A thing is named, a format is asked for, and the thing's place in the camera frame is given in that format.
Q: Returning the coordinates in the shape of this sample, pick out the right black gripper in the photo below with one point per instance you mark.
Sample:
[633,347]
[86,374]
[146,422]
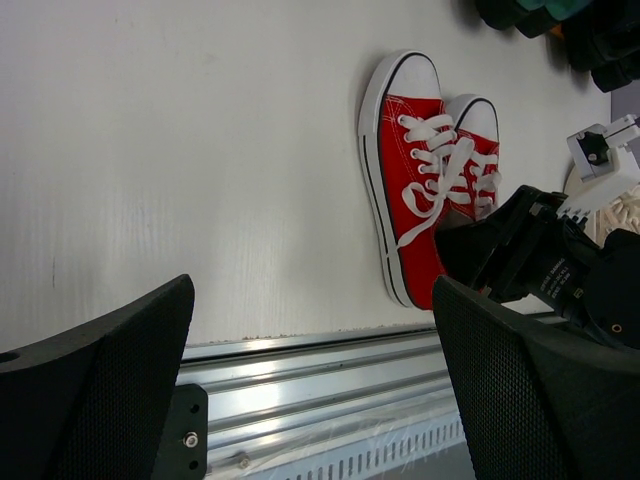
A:
[528,247]

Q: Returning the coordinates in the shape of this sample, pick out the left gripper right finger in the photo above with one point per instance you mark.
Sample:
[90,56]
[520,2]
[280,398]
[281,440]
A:
[536,401]

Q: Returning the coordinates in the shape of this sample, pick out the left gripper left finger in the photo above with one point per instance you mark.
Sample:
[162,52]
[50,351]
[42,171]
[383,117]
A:
[92,402]

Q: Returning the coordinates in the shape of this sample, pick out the red canvas sneaker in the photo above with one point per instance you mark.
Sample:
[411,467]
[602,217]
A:
[397,117]
[475,117]

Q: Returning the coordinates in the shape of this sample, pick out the beige lace sneaker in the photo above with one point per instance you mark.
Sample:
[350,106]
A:
[620,210]

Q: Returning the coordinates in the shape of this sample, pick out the black loafer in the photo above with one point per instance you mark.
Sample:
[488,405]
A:
[617,74]
[600,34]

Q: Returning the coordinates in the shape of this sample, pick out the green loafer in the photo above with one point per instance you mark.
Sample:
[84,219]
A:
[543,16]
[500,14]

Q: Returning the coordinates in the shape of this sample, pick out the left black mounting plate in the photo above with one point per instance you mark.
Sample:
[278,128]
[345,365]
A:
[182,452]

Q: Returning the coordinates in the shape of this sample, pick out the aluminium rail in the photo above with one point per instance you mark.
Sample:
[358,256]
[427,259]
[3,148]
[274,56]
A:
[266,396]

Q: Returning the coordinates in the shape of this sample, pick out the perforated cable duct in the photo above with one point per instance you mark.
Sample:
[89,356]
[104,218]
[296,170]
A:
[348,457]

